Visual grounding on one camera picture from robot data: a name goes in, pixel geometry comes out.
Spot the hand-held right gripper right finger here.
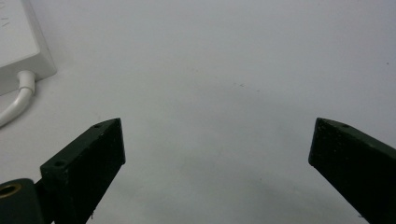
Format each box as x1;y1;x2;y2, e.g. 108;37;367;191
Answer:
307;117;396;224

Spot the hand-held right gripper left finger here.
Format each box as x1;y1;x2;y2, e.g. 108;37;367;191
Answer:
39;117;127;224

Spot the white power strip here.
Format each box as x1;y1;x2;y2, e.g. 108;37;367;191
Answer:
0;0;58;97

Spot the white power cable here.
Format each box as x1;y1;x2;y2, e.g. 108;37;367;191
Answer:
0;70;36;129

